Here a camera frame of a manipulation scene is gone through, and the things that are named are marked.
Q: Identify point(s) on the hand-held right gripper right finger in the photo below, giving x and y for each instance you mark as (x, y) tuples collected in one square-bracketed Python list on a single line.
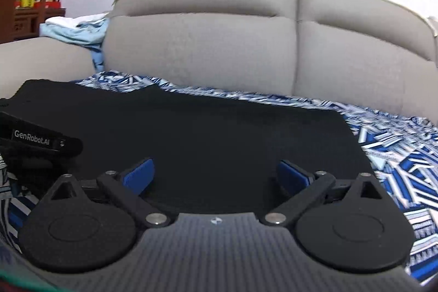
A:
[(291, 177)]

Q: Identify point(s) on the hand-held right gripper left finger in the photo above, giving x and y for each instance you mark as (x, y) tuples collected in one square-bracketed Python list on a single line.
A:
[(138, 175)]

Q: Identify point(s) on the black pants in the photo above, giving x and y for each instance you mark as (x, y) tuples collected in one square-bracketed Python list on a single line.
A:
[(212, 148)]

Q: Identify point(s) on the blue white printed blanket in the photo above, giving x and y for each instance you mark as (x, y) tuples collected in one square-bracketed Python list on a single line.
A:
[(403, 175)]

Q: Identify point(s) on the light blue cloth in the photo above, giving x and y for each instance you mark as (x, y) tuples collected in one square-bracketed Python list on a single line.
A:
[(75, 30)]

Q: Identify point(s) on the wooden cabinet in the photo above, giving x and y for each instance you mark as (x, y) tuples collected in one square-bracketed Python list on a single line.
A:
[(30, 21)]

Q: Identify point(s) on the red box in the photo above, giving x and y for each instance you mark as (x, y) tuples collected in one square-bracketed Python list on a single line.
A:
[(48, 4)]

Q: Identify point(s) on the beige leather sofa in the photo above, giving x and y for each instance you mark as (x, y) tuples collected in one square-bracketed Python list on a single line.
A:
[(239, 45)]

